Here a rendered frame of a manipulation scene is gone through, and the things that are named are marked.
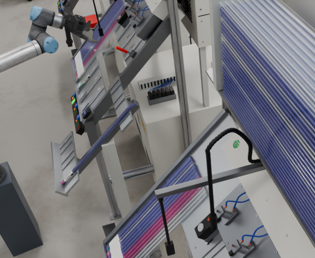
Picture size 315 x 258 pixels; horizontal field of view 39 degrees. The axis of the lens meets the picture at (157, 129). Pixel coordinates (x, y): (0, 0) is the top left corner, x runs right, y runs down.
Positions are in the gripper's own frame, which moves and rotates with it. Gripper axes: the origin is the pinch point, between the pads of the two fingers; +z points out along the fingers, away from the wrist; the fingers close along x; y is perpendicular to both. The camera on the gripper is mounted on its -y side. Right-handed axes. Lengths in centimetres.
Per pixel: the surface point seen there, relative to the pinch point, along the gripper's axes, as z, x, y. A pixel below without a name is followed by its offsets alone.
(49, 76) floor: 16, 146, -111
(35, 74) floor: 5, 154, -119
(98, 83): 6.4, -14.0, -19.3
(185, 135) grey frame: 57, -36, -25
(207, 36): 41, -32, 31
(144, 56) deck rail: 15.9, -32.1, 11.6
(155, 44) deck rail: 18.3, -32.1, 18.9
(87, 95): 4.0, -12.4, -28.9
